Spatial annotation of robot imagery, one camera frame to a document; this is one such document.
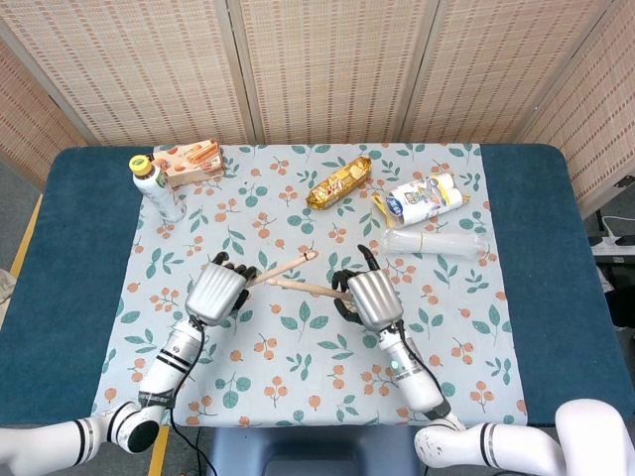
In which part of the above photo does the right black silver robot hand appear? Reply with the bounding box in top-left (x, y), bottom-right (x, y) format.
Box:
top-left (330, 244), bottom-right (404, 331)

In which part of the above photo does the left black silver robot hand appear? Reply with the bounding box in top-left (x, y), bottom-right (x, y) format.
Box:
top-left (185, 251), bottom-right (259, 327)

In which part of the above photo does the wooden stick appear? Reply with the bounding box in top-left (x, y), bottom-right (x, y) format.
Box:
top-left (267, 279), bottom-right (354, 301)
top-left (246, 250), bottom-right (319, 289)

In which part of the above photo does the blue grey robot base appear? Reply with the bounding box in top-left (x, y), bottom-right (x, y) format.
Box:
top-left (206, 425), bottom-right (423, 476)

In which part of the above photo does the clear plastic tube pack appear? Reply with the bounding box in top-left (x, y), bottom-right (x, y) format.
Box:
top-left (380, 227), bottom-right (490, 260)

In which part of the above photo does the floral printed tablecloth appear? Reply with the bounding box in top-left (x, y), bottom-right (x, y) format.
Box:
top-left (89, 142), bottom-right (529, 428)

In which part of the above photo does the white rolls plastic pack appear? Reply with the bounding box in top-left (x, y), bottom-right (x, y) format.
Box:
top-left (371, 172), bottom-right (471, 230)

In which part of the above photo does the white bottle with yellow cap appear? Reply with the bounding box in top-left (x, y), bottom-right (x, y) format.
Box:
top-left (129, 154), bottom-right (189, 223)

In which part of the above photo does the golden biscuit packet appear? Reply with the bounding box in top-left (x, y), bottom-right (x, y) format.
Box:
top-left (305, 155), bottom-right (373, 211)

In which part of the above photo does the orange wafer snack box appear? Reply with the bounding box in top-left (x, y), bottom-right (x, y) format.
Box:
top-left (151, 139), bottom-right (225, 188)

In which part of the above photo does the dark blue table cover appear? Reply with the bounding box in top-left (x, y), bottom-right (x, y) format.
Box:
top-left (0, 143), bottom-right (609, 427)

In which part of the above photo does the bamboo folding screen panel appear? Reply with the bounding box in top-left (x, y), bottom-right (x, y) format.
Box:
top-left (0, 0), bottom-right (249, 148)
top-left (0, 39), bottom-right (88, 192)
top-left (520, 0), bottom-right (635, 219)
top-left (401, 0), bottom-right (621, 146)
top-left (227, 0), bottom-right (441, 146)

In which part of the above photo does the white power strip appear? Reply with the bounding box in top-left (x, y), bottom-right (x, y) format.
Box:
top-left (587, 232), bottom-right (635, 250)

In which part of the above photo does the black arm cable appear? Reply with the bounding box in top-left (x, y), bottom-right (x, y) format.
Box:
top-left (395, 321), bottom-right (453, 421)
top-left (168, 316), bottom-right (222, 476)

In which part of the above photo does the white power cable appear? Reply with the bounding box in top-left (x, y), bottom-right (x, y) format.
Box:
top-left (601, 214), bottom-right (635, 240)

